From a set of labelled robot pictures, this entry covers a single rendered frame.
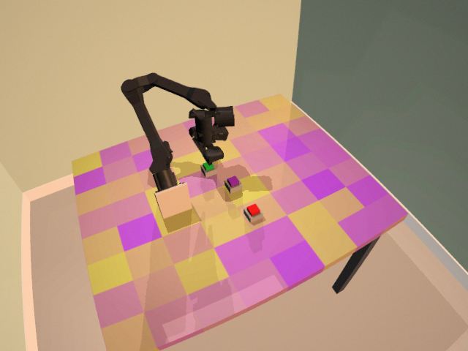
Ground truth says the red button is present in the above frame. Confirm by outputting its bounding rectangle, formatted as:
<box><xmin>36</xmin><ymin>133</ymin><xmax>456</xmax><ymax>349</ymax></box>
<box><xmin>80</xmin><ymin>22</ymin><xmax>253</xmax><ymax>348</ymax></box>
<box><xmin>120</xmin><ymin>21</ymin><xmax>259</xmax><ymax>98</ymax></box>
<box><xmin>244</xmin><ymin>204</ymin><xmax>263</xmax><ymax>223</ymax></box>

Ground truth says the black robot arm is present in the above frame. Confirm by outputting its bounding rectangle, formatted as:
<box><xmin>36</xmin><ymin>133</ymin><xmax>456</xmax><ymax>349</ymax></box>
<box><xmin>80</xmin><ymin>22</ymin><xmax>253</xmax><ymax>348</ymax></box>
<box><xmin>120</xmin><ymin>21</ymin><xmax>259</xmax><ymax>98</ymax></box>
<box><xmin>121</xmin><ymin>73</ymin><xmax>235</xmax><ymax>192</ymax></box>

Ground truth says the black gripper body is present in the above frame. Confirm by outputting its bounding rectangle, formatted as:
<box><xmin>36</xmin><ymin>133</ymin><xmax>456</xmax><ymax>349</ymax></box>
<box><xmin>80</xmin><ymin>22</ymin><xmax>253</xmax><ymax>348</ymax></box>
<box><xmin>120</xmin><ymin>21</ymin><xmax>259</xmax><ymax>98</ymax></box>
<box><xmin>189</xmin><ymin>126</ymin><xmax>224</xmax><ymax>163</ymax></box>

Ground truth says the green button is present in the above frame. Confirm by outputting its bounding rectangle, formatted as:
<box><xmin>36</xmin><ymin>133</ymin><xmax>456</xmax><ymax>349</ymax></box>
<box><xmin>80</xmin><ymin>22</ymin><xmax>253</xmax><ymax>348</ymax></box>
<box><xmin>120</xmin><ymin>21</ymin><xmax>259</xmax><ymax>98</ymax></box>
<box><xmin>200</xmin><ymin>162</ymin><xmax>217</xmax><ymax>178</ymax></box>

